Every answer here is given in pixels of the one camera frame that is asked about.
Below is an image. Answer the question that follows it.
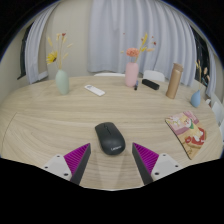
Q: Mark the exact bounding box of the narrow white curtain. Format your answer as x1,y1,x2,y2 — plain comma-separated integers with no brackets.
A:
204,43,218,98
24,3,59,85

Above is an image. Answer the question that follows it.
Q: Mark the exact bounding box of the green vase with yellow flowers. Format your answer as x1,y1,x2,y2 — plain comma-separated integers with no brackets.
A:
45,31,74,96

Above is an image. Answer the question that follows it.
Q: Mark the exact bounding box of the blue vase with dried flowers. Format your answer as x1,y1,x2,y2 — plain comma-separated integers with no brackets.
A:
189,59,211,109

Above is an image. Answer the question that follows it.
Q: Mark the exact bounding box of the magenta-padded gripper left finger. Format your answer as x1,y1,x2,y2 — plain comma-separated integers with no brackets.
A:
42,142,92,186

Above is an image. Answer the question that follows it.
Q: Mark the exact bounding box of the dark window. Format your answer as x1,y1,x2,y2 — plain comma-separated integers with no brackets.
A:
190,28,211,88
17,23,34,80

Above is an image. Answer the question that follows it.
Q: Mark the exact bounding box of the tan insulated drink bottle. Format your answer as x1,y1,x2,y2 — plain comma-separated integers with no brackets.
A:
165,62,184,100

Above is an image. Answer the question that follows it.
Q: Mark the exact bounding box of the pink vase with dried flowers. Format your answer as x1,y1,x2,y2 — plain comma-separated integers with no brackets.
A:
119,31,158,88

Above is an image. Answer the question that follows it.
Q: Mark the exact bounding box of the black rectangular case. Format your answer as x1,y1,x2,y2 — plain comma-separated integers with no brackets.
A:
141,78,160,91

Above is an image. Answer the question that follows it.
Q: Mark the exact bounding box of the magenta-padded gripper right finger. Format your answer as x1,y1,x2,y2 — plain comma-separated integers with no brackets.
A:
131,142,184,186

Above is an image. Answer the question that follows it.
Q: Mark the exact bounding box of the white remote control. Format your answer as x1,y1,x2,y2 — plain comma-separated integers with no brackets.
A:
83,84,106,97

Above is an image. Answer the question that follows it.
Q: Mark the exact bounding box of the white chair with blue seat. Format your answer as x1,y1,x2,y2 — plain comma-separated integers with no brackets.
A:
211,100,224,126
219,119,224,144

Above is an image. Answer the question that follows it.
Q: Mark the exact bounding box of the wide white curtain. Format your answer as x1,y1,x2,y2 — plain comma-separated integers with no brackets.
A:
87,0,198,87

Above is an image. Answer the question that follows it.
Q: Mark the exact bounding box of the black computer mouse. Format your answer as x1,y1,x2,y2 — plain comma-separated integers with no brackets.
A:
94,121,127,156

